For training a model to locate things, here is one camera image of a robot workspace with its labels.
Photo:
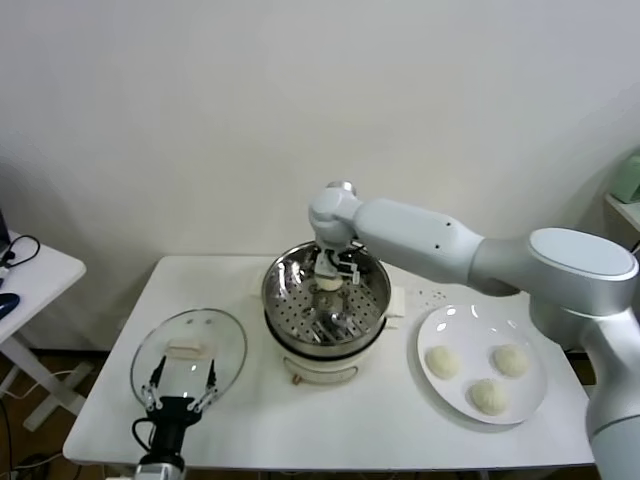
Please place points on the white electric cooker base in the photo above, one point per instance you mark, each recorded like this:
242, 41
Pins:
325, 367

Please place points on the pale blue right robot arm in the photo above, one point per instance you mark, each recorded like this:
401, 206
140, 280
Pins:
415, 230

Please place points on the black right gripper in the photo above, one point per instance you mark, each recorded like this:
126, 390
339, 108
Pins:
336, 265

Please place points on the white side table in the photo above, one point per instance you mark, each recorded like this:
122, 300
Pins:
45, 270

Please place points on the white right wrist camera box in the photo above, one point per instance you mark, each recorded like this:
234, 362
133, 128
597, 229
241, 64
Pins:
351, 275

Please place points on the stainless steel steamer pot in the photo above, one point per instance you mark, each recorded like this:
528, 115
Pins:
300, 310

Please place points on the blue computer mouse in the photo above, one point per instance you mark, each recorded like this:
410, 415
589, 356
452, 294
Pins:
9, 305

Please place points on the white steamed baozi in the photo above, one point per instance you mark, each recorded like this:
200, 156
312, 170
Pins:
487, 397
442, 362
328, 284
511, 360

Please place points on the white round plate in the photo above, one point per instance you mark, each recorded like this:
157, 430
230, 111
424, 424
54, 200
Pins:
460, 320

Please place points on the white shelf rack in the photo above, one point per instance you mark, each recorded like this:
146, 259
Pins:
625, 210

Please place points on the round glass pot lid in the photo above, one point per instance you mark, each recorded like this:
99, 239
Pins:
185, 325

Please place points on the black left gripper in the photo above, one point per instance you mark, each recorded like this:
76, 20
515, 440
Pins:
172, 416

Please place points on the dark laptop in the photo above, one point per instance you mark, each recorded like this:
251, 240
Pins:
3, 230

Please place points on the pale green box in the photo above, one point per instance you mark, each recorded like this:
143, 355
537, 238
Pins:
627, 175

